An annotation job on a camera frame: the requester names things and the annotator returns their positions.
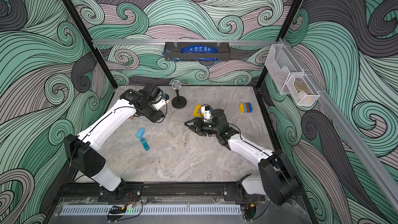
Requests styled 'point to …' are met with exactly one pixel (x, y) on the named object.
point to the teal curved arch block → (145, 144)
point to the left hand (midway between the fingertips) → (158, 114)
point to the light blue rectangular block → (140, 132)
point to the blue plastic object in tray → (199, 48)
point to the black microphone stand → (179, 101)
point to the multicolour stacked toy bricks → (245, 107)
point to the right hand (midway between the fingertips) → (187, 125)
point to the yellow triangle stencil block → (195, 113)
